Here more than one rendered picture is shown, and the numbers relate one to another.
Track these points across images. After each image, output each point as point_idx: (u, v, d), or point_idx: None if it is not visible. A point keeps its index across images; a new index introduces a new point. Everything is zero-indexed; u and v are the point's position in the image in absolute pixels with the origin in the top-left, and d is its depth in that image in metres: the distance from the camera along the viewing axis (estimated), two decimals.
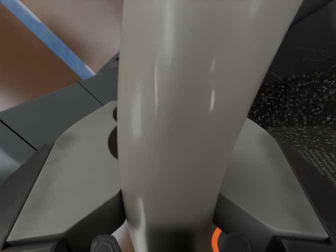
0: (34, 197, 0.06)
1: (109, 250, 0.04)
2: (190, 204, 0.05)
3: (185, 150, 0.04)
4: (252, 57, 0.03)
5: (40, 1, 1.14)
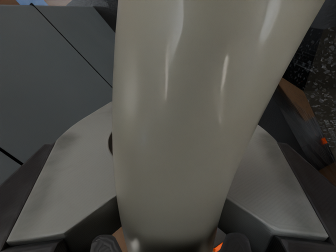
0: (34, 198, 0.06)
1: (109, 250, 0.04)
2: (194, 220, 0.04)
3: (190, 165, 0.03)
4: (271, 59, 0.03)
5: None
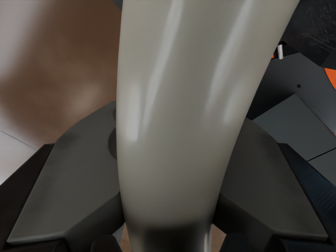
0: (34, 198, 0.06)
1: (109, 250, 0.04)
2: None
3: None
4: None
5: None
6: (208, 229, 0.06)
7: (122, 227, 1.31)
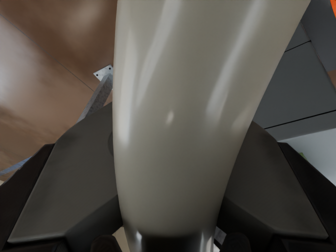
0: (35, 197, 0.06)
1: (109, 250, 0.04)
2: None
3: None
4: None
5: None
6: (210, 239, 0.06)
7: None
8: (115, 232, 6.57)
